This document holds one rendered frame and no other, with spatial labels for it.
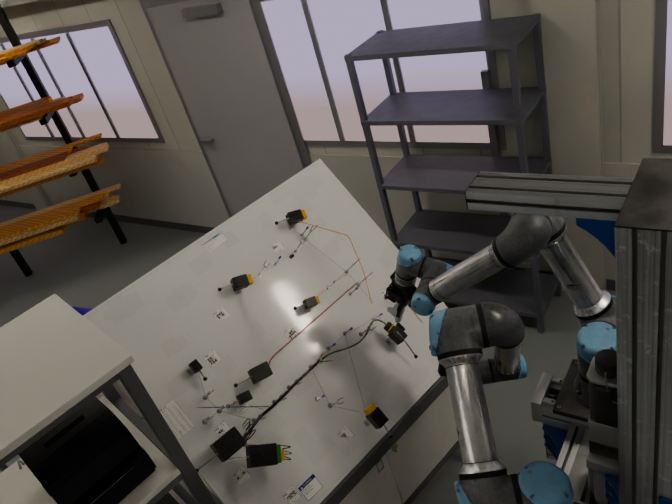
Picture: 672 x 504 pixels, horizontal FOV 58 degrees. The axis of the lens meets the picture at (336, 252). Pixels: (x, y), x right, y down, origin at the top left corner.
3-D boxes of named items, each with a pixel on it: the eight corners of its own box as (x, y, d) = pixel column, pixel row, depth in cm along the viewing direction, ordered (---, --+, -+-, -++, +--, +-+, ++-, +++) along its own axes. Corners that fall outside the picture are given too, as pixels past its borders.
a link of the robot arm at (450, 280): (555, 257, 156) (425, 325, 189) (561, 233, 164) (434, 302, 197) (525, 226, 154) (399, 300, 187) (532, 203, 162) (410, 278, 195)
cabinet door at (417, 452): (480, 417, 281) (467, 356, 260) (404, 504, 255) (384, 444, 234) (475, 414, 283) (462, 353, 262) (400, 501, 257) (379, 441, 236)
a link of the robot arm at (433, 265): (445, 300, 195) (412, 289, 197) (454, 278, 203) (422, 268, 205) (450, 283, 190) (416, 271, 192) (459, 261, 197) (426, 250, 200)
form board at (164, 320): (266, 558, 201) (267, 558, 200) (76, 321, 209) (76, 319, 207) (473, 340, 259) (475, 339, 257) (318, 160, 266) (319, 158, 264)
